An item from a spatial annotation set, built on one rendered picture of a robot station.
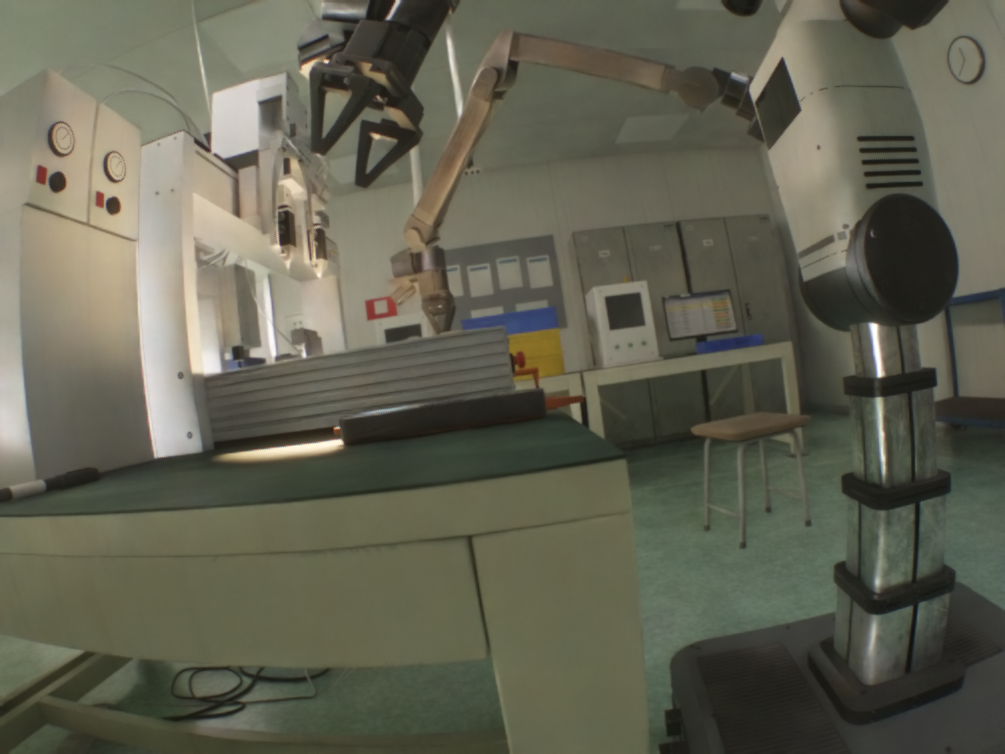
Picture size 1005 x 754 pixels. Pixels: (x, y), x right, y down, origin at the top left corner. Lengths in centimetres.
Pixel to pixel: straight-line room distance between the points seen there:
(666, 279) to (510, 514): 464
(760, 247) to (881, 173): 459
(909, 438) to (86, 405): 99
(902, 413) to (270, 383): 82
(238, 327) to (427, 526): 136
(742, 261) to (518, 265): 209
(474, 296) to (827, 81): 458
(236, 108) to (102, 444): 67
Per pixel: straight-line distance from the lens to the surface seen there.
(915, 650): 86
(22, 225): 65
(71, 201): 71
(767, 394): 516
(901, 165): 73
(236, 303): 159
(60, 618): 40
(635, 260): 482
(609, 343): 347
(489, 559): 25
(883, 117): 73
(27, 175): 68
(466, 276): 511
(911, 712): 87
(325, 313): 149
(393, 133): 58
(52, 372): 65
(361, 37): 55
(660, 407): 477
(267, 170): 100
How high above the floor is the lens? 79
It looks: level
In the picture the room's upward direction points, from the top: 8 degrees counter-clockwise
